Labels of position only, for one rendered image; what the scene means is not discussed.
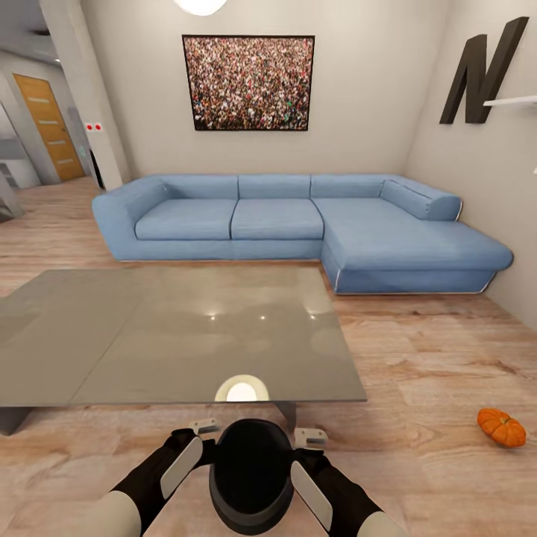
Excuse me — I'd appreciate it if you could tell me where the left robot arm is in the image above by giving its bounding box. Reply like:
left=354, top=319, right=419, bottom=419
left=55, top=418, right=222, bottom=537

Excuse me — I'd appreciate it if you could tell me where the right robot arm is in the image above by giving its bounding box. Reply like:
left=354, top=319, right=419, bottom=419
left=272, top=428, right=411, bottom=537

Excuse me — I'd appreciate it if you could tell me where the cauldron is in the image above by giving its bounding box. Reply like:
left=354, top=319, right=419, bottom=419
left=209, top=418, right=295, bottom=536

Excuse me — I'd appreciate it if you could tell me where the pumpkin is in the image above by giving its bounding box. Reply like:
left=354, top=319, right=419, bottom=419
left=477, top=408, right=526, bottom=447

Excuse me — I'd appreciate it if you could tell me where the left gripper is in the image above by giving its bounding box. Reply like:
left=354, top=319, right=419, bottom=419
left=193, top=439, right=221, bottom=469

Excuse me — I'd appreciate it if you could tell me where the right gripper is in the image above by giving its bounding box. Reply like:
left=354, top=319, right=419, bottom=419
left=272, top=448, right=300, bottom=477

